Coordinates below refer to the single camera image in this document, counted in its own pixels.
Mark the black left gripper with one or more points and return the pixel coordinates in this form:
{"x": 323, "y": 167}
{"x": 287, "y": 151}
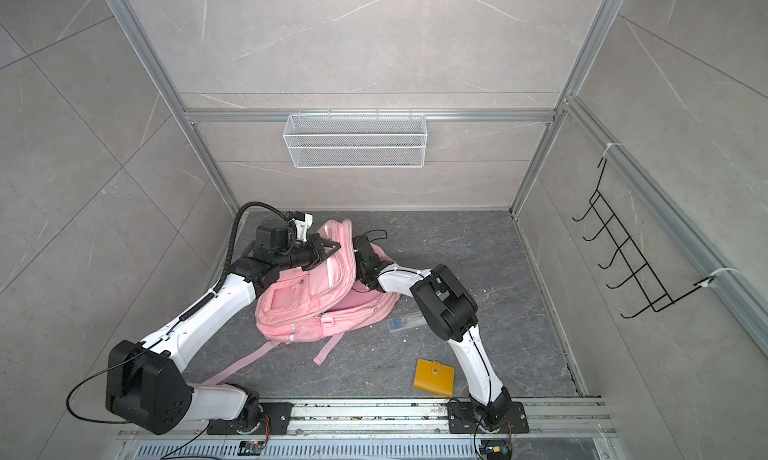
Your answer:
{"x": 314, "y": 241}

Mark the pink student backpack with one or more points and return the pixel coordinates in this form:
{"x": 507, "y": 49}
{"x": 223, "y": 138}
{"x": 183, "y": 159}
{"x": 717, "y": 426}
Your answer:
{"x": 320, "y": 304}

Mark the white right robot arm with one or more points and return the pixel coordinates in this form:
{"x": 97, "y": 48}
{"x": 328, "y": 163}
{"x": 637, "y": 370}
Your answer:
{"x": 450, "y": 311}

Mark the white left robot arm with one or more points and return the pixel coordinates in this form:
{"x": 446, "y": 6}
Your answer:
{"x": 145, "y": 385}

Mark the clear plastic ruler case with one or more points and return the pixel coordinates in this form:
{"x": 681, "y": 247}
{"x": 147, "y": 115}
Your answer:
{"x": 406, "y": 322}

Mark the yellow leather wallet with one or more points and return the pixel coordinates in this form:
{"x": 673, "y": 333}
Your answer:
{"x": 434, "y": 377}

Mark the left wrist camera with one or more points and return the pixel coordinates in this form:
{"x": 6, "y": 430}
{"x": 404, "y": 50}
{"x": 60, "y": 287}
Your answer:
{"x": 301, "y": 223}

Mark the white wire mesh basket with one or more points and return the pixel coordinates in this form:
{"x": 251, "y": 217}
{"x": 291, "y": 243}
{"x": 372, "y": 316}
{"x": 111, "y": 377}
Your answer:
{"x": 359, "y": 140}

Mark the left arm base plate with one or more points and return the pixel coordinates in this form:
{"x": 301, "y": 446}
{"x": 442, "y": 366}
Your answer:
{"x": 272, "y": 417}

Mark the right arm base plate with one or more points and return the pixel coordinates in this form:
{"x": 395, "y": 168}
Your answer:
{"x": 471, "y": 417}

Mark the black wire hook rack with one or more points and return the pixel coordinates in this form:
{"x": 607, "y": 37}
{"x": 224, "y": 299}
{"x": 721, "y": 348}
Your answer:
{"x": 628, "y": 251}

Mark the aluminium mounting rail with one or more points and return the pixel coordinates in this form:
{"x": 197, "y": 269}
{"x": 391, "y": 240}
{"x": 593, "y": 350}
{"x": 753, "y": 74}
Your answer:
{"x": 547, "y": 417}

